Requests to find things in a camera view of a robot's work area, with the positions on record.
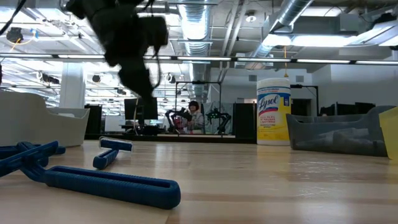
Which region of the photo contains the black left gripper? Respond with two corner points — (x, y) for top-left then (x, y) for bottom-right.
(90, 12), (156, 100)

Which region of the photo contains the black background monitor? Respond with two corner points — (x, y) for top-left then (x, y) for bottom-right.
(124, 97), (159, 121)

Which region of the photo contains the narrow black cabinet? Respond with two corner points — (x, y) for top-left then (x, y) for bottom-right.
(84, 104), (103, 135)

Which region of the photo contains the long ceiling light strip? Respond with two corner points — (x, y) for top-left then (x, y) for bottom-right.
(0, 53), (398, 65)

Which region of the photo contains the person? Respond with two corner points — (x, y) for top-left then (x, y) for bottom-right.
(185, 100), (206, 134)

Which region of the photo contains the clear frosted plastic bin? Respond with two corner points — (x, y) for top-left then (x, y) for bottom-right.
(0, 91), (91, 148)

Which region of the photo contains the wide black cabinet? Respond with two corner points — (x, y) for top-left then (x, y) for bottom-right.
(233, 102), (257, 139)

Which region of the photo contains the black ceiling device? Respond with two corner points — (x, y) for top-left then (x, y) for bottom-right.
(6, 27), (24, 44)

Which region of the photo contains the Lysol wipes canister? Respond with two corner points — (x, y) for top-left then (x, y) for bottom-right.
(256, 77), (292, 146)

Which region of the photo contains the grey translucent plastic bin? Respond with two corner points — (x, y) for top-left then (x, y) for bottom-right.
(285, 105), (397, 157)

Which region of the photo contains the dark office furniture row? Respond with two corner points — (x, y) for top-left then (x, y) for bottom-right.
(320, 101), (377, 116)

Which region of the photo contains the yellow translucent plastic bin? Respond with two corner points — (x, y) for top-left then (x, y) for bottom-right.
(378, 106), (398, 162)

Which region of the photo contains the black background rig frame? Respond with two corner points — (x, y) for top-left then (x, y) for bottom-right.
(175, 80), (223, 135)

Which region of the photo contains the black aluminium table frame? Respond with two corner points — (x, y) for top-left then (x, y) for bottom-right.
(84, 133), (257, 144)

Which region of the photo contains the silver ribbed ceiling duct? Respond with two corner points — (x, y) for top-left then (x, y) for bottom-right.
(178, 0), (213, 103)

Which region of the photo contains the yellow hanging cord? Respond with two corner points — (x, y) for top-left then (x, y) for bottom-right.
(282, 45), (289, 78)

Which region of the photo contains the silver spiral ceiling duct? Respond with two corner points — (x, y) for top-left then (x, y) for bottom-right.
(245, 0), (313, 71)

